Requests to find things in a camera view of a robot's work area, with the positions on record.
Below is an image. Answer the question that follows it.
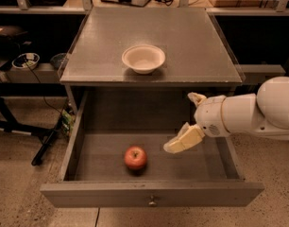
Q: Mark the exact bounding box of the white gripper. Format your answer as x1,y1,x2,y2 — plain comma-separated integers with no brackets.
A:
163,92,230,154

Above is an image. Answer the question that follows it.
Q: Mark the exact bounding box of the red apple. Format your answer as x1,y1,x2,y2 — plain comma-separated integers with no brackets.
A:
124,146,147,170

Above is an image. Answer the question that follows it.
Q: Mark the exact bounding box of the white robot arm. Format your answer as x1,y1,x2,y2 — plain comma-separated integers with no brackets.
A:
163,77,289,154

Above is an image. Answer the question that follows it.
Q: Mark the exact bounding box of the grey open top drawer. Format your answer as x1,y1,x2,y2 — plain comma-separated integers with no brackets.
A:
41,88,264,208

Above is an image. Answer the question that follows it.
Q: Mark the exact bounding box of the grey cabinet with counter top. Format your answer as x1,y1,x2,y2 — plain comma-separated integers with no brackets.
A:
60,8,245,110

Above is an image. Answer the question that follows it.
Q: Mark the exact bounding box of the metal drawer knob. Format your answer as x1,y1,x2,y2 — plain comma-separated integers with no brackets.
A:
148,195,158,207

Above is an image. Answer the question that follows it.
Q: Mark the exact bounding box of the white paper bowl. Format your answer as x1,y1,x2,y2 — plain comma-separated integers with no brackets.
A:
122,44,165,75

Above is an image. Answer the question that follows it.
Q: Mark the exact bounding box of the green small object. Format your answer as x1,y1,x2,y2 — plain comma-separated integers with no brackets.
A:
61,110,75,138

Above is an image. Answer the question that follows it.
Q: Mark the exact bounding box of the dark small bowl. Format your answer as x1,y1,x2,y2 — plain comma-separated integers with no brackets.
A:
50,53,67,69

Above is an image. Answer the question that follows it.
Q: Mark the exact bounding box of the grey low shelf bench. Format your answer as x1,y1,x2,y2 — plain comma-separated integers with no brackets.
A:
0,63,60,84

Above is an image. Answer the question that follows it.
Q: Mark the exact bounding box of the black stand leg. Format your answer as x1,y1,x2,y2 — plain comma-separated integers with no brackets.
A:
0,97,62,166

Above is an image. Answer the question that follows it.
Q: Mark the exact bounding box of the black cable on floor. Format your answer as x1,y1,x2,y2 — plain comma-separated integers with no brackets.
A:
23,57,68,115

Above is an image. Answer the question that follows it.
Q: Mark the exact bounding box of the white bowl with cables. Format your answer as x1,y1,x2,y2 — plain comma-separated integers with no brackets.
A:
11,53,40,70

